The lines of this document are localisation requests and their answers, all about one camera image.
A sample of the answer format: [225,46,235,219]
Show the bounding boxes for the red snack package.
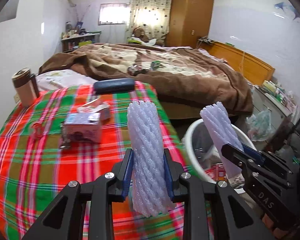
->
[204,163,228,181]

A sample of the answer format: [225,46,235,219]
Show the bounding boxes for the white foam fruit net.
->
[127,101,175,217]

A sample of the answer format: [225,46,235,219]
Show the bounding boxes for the purple milk carton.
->
[63,113,102,143]

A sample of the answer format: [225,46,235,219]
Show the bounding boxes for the pink strawberry milk carton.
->
[77,97,110,121]

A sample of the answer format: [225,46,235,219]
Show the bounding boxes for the white round trash bin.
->
[184,118,257,184]

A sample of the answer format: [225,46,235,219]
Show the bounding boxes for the green white plastic bag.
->
[246,109,273,141]

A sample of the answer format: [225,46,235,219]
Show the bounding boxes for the white side cabinet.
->
[251,85,294,142]

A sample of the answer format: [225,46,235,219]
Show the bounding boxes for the plaid red green tablecloth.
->
[0,82,193,239]

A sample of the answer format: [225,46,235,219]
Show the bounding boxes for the wooden headboard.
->
[201,42,275,86]

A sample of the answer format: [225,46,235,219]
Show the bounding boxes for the brown fleece blanket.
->
[38,43,253,116]

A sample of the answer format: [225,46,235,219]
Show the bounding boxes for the dark blue glasses case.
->
[93,78,135,95]

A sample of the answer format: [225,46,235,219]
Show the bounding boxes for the floral white pillow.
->
[36,69,96,92]

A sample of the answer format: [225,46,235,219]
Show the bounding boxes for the small toy on blanket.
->
[127,64,149,76]

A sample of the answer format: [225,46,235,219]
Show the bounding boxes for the brown beige thermos cup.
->
[12,68,40,107]

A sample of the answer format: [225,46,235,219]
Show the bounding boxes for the small green box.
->
[150,60,161,71]

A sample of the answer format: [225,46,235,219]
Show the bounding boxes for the brown teddy bear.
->
[133,27,149,42]

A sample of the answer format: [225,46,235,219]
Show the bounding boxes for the wooden wardrobe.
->
[165,0,214,48]

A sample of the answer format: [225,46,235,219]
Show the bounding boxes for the small window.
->
[98,3,130,25]

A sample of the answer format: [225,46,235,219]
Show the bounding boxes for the patterned window curtain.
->
[126,0,172,42]

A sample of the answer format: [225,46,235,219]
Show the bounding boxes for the cluttered wall shelf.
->
[61,21,102,53]

